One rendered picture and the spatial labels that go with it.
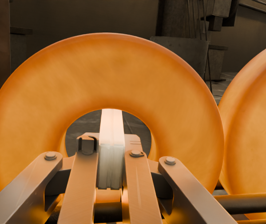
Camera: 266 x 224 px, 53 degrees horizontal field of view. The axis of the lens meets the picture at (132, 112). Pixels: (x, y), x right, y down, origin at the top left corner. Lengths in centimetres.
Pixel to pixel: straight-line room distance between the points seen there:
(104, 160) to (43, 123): 5
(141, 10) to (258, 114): 829
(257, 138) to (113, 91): 10
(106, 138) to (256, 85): 10
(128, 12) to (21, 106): 797
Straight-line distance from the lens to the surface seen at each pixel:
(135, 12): 830
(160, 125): 17
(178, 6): 421
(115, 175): 16
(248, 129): 19
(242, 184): 21
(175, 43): 253
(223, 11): 801
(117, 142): 15
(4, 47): 37
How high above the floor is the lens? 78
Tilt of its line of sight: 14 degrees down
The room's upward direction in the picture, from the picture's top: 5 degrees clockwise
